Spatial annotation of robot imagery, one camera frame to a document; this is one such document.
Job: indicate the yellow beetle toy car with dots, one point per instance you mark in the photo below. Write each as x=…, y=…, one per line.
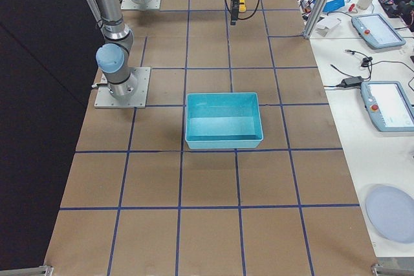
x=242, y=6

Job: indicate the blue card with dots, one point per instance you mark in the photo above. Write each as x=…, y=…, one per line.
x=333, y=5

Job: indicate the teal plastic bin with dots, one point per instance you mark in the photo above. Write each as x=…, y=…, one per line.
x=227, y=120

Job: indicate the upper teach pendant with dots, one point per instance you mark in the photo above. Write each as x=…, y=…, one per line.
x=376, y=31

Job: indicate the teach pendant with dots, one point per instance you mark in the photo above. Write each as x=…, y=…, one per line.
x=376, y=31
x=387, y=106

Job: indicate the black power adapter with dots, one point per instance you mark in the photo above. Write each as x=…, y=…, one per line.
x=351, y=82

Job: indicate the lower teach pendant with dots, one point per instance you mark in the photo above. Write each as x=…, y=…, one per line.
x=387, y=106

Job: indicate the light blue plate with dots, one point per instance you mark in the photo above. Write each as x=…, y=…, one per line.
x=390, y=210

